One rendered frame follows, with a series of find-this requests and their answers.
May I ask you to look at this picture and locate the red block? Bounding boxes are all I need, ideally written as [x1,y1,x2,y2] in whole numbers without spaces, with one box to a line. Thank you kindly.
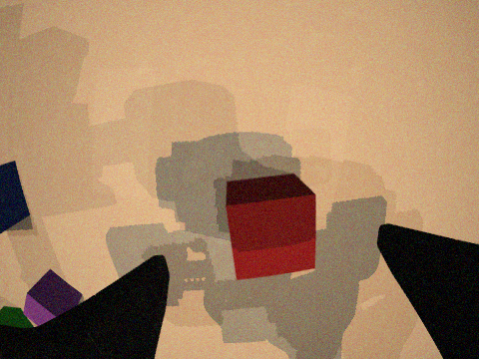
[227,173,316,280]

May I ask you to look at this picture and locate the green block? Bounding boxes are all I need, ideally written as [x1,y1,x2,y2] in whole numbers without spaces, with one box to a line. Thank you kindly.
[0,306,33,328]

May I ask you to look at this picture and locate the purple block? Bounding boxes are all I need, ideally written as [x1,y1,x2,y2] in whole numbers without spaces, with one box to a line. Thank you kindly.
[24,270,83,326]

